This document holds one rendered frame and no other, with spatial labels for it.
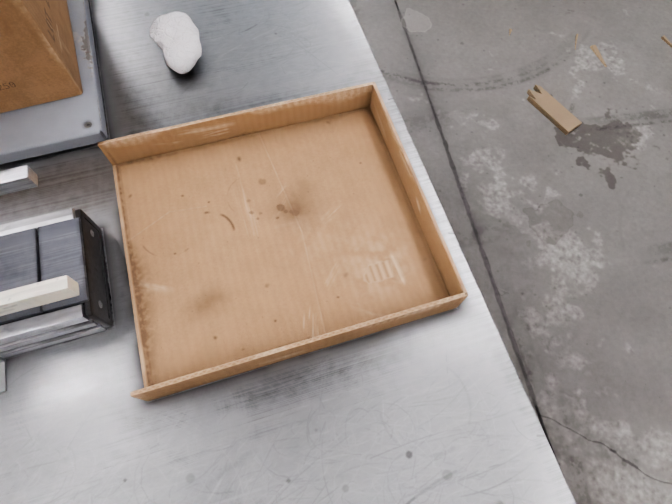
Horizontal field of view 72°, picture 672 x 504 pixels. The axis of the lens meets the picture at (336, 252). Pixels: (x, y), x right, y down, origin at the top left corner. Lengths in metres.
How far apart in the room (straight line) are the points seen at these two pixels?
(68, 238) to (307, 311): 0.23
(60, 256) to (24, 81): 0.21
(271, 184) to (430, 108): 1.25
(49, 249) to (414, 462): 0.37
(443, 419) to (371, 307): 0.12
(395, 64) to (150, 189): 1.40
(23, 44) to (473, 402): 0.54
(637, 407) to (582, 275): 0.38
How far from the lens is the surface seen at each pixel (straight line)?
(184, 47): 0.62
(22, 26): 0.56
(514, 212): 1.56
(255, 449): 0.44
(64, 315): 0.46
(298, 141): 0.54
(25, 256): 0.49
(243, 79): 0.61
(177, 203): 0.52
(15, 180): 0.42
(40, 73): 0.60
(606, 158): 1.81
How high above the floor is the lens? 1.26
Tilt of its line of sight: 67 degrees down
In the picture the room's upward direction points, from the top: 4 degrees clockwise
